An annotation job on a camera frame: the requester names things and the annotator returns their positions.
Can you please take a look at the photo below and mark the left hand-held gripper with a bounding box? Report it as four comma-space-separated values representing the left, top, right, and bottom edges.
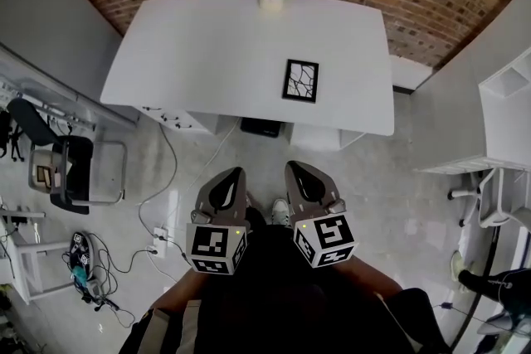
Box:
185, 166, 251, 276

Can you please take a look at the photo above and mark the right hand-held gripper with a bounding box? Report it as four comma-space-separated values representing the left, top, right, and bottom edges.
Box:
284, 159, 359, 269

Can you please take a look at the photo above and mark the black picture frame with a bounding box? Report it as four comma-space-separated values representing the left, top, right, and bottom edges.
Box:
281, 58, 320, 104

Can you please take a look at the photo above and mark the person's right forearm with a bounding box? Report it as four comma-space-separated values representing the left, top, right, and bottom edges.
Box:
330, 255, 406, 300

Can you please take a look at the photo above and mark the person's left forearm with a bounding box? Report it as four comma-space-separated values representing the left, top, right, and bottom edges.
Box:
149, 267, 208, 314

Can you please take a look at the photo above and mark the person's white right sneaker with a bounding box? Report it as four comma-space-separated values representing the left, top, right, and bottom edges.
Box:
270, 197, 292, 229

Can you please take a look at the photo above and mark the white power strip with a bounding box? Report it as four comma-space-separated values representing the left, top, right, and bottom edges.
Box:
152, 225, 170, 259

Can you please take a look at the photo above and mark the person's black clothing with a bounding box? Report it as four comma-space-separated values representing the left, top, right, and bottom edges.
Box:
119, 206, 453, 354

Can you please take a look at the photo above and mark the black box under table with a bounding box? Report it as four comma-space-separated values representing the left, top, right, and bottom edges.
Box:
240, 117, 282, 138

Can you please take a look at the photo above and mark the hand-held gripper on floor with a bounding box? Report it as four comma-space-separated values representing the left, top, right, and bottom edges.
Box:
68, 231, 105, 303

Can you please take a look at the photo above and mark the white low cabinet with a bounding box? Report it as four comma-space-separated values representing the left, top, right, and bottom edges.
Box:
390, 55, 433, 93

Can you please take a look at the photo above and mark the white office chair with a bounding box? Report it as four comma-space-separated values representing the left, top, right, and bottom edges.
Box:
446, 167, 531, 230

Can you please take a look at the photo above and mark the grey box with cardboard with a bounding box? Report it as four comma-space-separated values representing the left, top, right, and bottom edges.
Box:
27, 148, 74, 192

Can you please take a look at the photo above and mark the white stool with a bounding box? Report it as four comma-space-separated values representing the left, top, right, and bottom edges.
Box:
0, 207, 74, 306

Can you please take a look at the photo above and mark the white shelf unit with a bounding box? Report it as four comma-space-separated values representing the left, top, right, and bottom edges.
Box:
414, 49, 531, 175

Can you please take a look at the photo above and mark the white cable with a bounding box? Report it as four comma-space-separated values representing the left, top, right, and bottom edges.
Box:
138, 118, 241, 240

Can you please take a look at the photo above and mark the white table pedestal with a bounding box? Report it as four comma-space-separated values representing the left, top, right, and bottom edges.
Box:
289, 123, 367, 153

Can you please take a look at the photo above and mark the black cable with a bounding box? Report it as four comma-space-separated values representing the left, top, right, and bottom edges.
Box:
61, 232, 194, 328

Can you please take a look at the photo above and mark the black chair with metal frame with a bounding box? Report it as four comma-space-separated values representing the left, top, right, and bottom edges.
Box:
7, 97, 128, 216

